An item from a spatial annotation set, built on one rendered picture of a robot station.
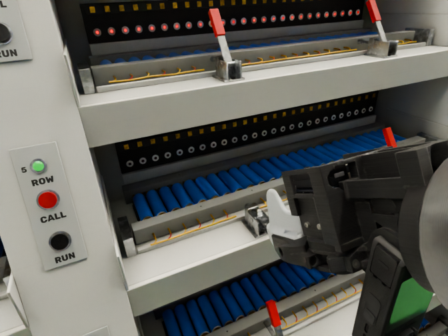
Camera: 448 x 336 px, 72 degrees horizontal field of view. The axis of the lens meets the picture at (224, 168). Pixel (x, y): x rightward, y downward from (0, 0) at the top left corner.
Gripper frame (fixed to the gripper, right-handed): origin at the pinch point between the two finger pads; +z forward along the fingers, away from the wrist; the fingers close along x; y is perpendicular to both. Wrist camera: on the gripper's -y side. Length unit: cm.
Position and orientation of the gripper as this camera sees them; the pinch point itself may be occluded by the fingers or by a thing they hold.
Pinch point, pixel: (283, 230)
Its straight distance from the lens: 36.5
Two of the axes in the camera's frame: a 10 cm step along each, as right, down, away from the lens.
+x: -9.1, 2.3, -3.5
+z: -3.4, 0.8, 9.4
